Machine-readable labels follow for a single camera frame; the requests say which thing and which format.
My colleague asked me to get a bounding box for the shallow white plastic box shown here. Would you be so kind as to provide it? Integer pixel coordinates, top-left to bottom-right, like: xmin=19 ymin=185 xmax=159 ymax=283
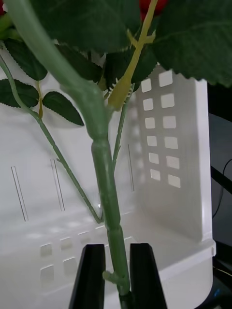
xmin=0 ymin=43 xmax=217 ymax=309

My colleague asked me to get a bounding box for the red rose with green stem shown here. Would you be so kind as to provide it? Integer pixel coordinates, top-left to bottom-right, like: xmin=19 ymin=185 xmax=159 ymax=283
xmin=0 ymin=0 xmax=232 ymax=297
xmin=0 ymin=38 xmax=105 ymax=224
xmin=103 ymin=0 xmax=170 ymax=170

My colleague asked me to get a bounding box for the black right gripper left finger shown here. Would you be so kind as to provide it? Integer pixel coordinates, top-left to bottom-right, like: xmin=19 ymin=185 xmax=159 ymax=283
xmin=69 ymin=243 xmax=106 ymax=309

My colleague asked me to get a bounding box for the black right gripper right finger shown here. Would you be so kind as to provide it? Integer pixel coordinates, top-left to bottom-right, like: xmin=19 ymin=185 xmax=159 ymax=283
xmin=129 ymin=242 xmax=168 ymax=309

